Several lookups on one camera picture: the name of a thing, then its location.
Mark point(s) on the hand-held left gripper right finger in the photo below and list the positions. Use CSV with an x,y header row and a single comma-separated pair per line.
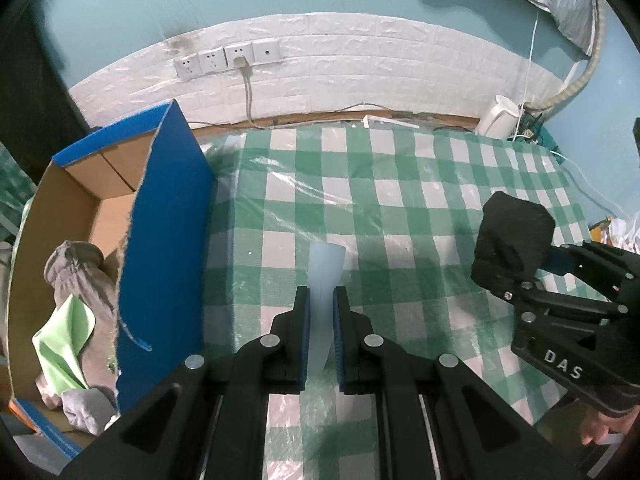
x,y
340,340

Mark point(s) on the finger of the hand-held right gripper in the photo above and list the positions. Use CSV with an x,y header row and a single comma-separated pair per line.
x,y
560,302
595,265

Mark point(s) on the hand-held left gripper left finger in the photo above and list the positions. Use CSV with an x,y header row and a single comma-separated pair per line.
x,y
301,340

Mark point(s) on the light blue cloth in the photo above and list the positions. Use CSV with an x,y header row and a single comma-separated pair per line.
x,y
325,280

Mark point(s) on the black cloth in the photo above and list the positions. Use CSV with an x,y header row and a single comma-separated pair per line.
x,y
515,235

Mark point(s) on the blue cardboard box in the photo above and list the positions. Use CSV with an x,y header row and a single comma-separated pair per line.
x,y
170,240

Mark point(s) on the grey fluffy sock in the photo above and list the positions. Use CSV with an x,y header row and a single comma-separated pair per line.
x,y
90,410

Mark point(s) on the grey fleece glove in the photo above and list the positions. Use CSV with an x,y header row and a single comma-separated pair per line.
x,y
85,270

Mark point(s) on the light green cloth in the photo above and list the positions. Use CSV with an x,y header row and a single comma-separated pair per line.
x,y
60,345

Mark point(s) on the person's right hand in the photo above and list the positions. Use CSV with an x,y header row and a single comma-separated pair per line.
x,y
605,425

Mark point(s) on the crumpled plastic bags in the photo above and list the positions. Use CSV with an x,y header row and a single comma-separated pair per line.
x,y
622,232

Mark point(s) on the green checkered tablecloth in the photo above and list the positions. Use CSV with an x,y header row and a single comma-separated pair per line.
x,y
400,210

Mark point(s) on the white electric kettle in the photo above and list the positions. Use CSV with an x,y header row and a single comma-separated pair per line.
x,y
497,116

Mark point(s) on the white power strip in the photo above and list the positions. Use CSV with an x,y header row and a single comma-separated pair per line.
x,y
387,121

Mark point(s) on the grey power plug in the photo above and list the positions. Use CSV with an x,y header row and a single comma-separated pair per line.
x,y
243,62

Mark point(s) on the dark cabinet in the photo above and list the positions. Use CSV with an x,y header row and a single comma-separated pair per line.
x,y
35,110

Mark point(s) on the white wall socket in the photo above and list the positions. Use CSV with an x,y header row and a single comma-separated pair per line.
x,y
266,51
211,62
186,67
235,52

